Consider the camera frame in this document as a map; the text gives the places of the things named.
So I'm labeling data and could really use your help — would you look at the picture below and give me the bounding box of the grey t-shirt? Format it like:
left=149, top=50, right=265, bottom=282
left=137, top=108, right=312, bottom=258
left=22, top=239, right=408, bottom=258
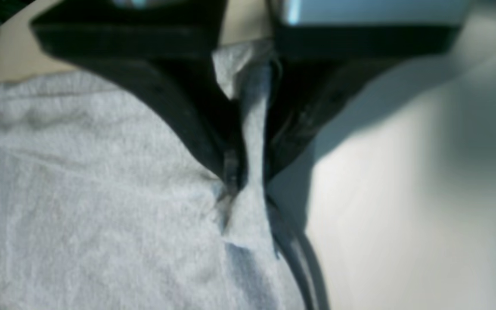
left=0, top=40, right=323, bottom=310

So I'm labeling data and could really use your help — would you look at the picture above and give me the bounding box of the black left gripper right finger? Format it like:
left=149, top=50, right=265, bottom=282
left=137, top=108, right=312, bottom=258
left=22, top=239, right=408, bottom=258
left=264, top=0, right=462, bottom=181

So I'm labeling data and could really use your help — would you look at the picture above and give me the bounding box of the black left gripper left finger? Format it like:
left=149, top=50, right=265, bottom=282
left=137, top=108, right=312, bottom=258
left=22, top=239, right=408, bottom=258
left=31, top=0, right=247, bottom=194

